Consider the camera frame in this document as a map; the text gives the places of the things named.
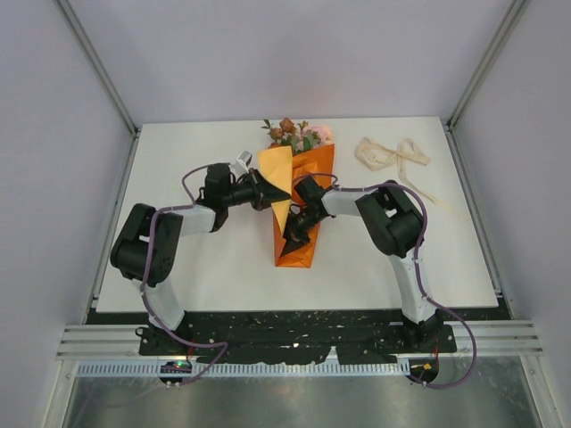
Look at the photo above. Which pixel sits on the aluminium corner post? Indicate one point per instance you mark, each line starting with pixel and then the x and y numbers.
pixel 492 52
pixel 87 47

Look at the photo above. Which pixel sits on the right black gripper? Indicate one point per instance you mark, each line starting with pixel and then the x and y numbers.
pixel 294 238

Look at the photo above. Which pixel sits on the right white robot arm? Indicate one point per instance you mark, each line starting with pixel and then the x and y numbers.
pixel 394 224

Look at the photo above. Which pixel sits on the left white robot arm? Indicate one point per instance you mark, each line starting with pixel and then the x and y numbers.
pixel 145 250

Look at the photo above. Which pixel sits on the fake flower bouquet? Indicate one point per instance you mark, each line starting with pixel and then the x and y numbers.
pixel 299 137

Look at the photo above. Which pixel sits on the right aluminium corner post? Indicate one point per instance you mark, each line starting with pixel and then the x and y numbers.
pixel 492 52

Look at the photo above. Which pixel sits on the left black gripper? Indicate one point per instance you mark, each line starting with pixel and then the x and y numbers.
pixel 263 193

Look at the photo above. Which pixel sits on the left aluminium corner post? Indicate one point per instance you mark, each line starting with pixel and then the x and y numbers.
pixel 87 47

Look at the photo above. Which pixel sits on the aluminium frame rail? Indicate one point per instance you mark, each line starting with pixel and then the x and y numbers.
pixel 106 342

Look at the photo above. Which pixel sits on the cream ribbon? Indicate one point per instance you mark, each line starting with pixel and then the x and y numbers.
pixel 376 157

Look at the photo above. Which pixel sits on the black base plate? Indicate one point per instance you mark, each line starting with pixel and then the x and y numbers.
pixel 276 337

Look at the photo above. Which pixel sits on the white slotted cable duct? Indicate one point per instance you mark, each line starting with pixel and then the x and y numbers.
pixel 175 369

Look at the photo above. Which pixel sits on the orange wrapping paper sheet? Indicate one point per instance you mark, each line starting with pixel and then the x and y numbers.
pixel 281 167

